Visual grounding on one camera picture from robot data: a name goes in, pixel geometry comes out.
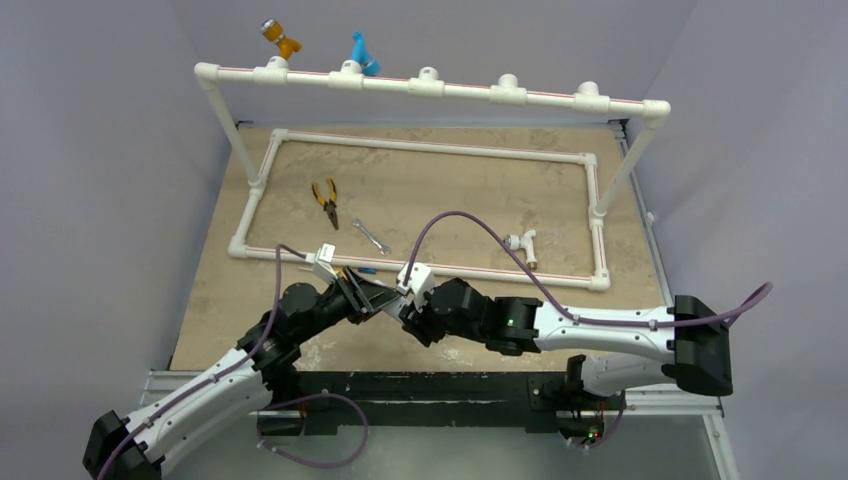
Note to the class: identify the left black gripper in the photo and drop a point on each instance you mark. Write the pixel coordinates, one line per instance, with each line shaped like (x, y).
(366, 299)

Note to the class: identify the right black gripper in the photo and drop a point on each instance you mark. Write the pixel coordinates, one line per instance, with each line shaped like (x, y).
(411, 312)

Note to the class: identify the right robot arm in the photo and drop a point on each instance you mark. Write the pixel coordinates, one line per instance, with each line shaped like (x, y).
(678, 344)

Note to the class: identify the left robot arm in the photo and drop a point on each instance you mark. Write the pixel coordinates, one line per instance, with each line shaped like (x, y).
(256, 374)

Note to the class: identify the silver wrench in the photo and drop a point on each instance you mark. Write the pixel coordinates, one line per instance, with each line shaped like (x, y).
(382, 247)

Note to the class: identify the white plastic faucet tap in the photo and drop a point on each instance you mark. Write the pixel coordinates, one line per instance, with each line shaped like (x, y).
(525, 243)

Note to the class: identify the blue faucet nozzle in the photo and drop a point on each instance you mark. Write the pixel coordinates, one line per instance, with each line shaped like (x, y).
(360, 54)

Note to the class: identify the orange faucet nozzle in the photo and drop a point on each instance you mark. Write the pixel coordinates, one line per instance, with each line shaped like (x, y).
(275, 34)

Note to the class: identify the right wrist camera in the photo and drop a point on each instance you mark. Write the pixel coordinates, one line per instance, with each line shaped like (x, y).
(416, 279)

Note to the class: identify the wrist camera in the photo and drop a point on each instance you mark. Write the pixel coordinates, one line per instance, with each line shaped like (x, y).
(416, 279)
(320, 263)

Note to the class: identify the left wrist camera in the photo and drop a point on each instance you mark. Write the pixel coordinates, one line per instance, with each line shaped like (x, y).
(320, 263)

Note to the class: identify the yellow handled pliers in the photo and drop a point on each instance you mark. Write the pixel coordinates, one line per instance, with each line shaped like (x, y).
(328, 203)

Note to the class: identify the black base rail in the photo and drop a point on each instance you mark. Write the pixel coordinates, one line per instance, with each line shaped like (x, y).
(535, 402)

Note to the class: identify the white PVC pipe frame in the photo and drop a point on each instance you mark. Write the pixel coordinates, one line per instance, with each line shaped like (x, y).
(427, 84)

